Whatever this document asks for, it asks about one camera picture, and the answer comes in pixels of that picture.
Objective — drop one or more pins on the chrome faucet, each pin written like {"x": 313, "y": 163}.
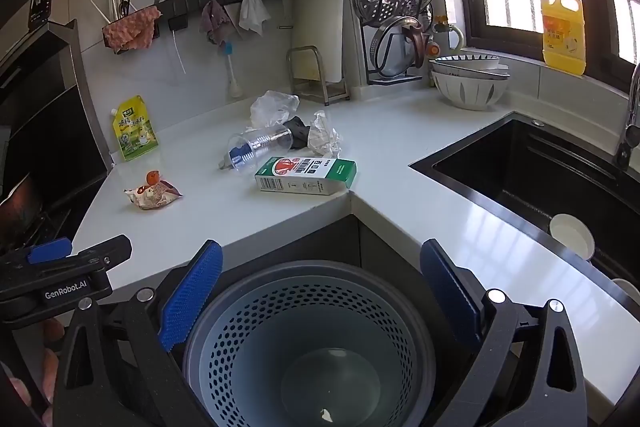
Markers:
{"x": 631, "y": 107}

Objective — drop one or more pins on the white paper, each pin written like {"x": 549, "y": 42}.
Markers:
{"x": 322, "y": 137}

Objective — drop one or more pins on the purple cloth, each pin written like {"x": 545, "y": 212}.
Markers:
{"x": 215, "y": 19}

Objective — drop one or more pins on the pink cloth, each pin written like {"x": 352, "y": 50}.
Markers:
{"x": 130, "y": 29}

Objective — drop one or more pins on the clear plastic cup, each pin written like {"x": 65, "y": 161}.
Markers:
{"x": 270, "y": 139}

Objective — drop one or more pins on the orange round knob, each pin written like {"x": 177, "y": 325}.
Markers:
{"x": 431, "y": 50}

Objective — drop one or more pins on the dark wok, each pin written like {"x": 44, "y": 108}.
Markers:
{"x": 20, "y": 212}

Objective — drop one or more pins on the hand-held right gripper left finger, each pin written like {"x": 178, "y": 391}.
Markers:
{"x": 192, "y": 297}

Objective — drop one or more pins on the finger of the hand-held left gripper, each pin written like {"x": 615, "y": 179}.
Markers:
{"x": 50, "y": 251}
{"x": 117, "y": 249}

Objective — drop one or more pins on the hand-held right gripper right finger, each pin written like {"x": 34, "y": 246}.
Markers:
{"x": 450, "y": 302}

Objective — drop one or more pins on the black integrated stove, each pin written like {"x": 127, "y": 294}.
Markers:
{"x": 50, "y": 132}

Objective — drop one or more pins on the black sink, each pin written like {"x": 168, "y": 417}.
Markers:
{"x": 500, "y": 177}

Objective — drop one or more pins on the person's left hand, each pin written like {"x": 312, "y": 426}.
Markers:
{"x": 51, "y": 334}

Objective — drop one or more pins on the black lid rack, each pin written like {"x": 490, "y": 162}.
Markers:
{"x": 395, "y": 80}

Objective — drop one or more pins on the glass pot lid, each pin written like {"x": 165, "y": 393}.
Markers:
{"x": 395, "y": 52}

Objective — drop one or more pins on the steel cutting board rack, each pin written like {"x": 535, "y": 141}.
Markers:
{"x": 302, "y": 49}

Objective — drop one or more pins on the white colander bowl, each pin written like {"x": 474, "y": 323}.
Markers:
{"x": 470, "y": 92}

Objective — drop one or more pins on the blue white bottle brush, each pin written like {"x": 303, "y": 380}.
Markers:
{"x": 232, "y": 77}

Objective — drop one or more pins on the grey perforated waste basket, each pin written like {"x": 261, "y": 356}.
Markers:
{"x": 310, "y": 307}

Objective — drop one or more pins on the dark grey cloth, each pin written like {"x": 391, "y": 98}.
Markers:
{"x": 299, "y": 133}

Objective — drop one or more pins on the green white carton box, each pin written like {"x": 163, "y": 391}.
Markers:
{"x": 300, "y": 177}

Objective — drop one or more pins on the white paper scrap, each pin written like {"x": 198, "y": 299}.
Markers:
{"x": 326, "y": 415}

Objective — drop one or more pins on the yellow green spout pouch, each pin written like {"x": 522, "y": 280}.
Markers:
{"x": 135, "y": 132}

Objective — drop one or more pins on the printed snack wrapper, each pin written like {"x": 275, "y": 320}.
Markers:
{"x": 152, "y": 196}

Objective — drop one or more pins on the yellow detergent bottle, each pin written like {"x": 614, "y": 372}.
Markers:
{"x": 562, "y": 42}

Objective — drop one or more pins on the black hook block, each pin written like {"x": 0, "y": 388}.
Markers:
{"x": 177, "y": 24}

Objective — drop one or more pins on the orange plastic cap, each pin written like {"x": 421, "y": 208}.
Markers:
{"x": 152, "y": 177}

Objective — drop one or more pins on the white plastic bag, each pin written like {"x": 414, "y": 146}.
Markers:
{"x": 272, "y": 107}

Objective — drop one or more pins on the black wall panel device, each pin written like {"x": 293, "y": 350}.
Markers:
{"x": 41, "y": 4}

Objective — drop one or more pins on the white cloth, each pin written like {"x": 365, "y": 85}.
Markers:
{"x": 252, "y": 12}

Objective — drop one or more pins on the blue patterned bowl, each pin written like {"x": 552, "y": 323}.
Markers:
{"x": 467, "y": 61}

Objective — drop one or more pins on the white plate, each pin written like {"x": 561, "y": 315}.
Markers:
{"x": 500, "y": 71}

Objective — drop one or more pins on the bundle of white chopsticks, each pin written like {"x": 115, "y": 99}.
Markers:
{"x": 112, "y": 4}

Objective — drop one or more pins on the white cutting board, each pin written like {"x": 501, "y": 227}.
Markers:
{"x": 320, "y": 17}

